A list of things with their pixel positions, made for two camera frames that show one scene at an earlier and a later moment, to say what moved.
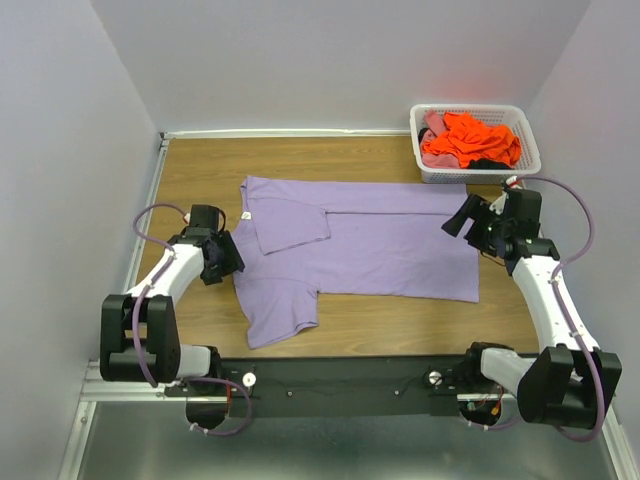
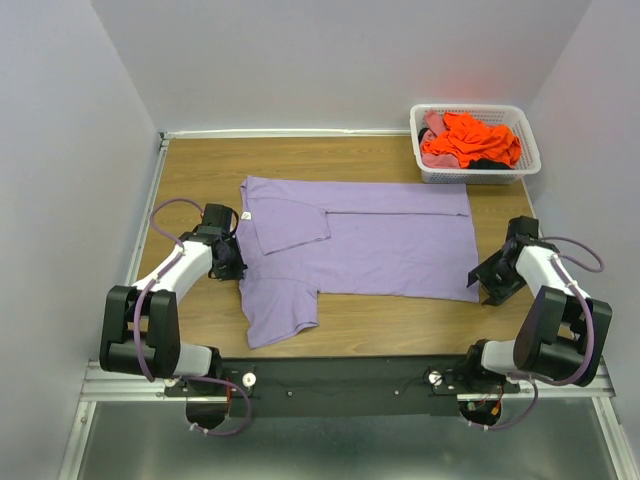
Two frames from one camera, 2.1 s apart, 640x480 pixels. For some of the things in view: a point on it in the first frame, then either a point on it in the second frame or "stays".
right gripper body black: x=486 y=230 -> x=498 y=279
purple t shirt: x=298 y=240 stays
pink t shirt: x=435 y=126 stays
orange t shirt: x=466 y=139 stays
